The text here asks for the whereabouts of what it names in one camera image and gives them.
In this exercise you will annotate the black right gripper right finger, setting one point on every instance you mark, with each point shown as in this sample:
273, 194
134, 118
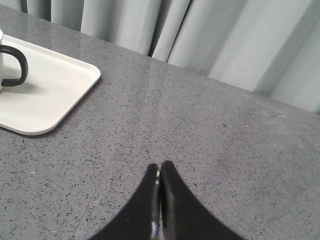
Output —
183, 215

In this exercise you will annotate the cream rectangular plastic tray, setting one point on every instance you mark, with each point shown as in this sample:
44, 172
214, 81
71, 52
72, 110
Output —
54, 85

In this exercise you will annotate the white smiley mug black handle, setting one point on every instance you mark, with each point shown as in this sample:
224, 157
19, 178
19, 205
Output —
14, 68

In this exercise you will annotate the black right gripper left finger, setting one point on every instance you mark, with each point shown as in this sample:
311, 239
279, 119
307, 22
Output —
139, 218

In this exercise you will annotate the pale grey pleated curtain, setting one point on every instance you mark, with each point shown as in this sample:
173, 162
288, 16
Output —
271, 47

